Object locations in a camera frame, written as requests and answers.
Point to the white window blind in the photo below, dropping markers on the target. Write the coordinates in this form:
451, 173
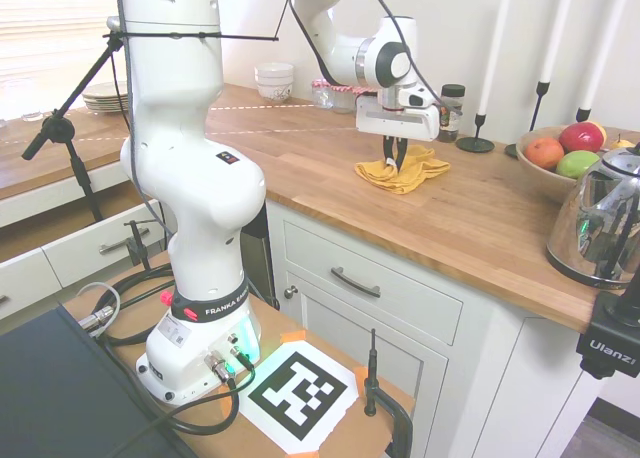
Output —
60, 23

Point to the white drawer unit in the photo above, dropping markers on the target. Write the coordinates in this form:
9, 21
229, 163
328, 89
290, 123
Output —
60, 258

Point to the tall black candle holder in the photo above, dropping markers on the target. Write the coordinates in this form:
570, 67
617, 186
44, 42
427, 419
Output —
540, 103

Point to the clear glass dish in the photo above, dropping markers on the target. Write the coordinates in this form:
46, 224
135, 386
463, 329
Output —
32, 116

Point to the silver cabinet knob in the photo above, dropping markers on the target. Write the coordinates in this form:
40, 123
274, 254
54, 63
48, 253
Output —
291, 292

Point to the coffee jar black lid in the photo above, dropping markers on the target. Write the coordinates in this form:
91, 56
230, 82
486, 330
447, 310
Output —
452, 123

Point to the black controller box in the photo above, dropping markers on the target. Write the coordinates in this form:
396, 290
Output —
50, 388

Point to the yellow towel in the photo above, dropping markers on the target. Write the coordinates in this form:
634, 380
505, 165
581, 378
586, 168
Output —
415, 175

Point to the white counter cabinet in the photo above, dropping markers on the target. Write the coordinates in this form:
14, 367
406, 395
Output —
450, 338

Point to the black Ulanzi clamp stand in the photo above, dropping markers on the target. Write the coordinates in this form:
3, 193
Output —
607, 338

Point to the plain white ceramic bowl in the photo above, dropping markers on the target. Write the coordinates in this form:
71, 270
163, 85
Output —
274, 74

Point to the green apple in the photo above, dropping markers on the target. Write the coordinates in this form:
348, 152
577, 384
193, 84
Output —
575, 165

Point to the red apple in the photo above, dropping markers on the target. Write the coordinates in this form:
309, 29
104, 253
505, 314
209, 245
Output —
580, 135

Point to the black white fiducial marker sheet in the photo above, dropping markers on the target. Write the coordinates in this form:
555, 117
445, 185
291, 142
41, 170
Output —
300, 393

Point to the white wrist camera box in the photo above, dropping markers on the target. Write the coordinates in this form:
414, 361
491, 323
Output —
419, 97

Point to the brown mounting board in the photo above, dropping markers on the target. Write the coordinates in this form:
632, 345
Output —
357, 433

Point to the glass jar red checkered lid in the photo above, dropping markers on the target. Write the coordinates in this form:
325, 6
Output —
345, 102
366, 91
322, 95

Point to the grey camera on stand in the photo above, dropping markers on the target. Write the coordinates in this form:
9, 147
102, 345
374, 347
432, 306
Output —
114, 24

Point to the wooden fruit bowl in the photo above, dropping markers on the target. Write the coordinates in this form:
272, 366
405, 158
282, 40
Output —
537, 180

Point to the stacked white plates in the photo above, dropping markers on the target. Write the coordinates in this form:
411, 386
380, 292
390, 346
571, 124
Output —
105, 98

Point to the yellow pear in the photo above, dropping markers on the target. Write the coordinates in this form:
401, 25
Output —
621, 143

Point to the shiny steel kettle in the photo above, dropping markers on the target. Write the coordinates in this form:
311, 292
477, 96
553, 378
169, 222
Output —
595, 228

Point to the large black bar clamp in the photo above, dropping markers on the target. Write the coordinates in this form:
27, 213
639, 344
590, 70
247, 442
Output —
397, 423

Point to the orange fruit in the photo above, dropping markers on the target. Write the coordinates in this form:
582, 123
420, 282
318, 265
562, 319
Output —
544, 153

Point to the short black candle holder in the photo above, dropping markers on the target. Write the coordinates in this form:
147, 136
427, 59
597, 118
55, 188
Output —
475, 144

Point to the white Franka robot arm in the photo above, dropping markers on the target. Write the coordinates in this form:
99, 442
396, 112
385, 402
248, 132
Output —
175, 128

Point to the black boom tripod stand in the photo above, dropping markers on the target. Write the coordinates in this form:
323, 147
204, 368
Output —
65, 113

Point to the tall white taper candle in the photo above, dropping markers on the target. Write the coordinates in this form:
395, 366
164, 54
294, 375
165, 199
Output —
557, 33
495, 48
605, 48

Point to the medium black candle holder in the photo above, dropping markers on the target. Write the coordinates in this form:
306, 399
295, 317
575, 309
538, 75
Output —
583, 114

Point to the small black bar clamp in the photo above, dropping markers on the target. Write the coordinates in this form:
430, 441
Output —
137, 248

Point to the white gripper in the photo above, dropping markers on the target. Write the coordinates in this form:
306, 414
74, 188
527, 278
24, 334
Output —
395, 120

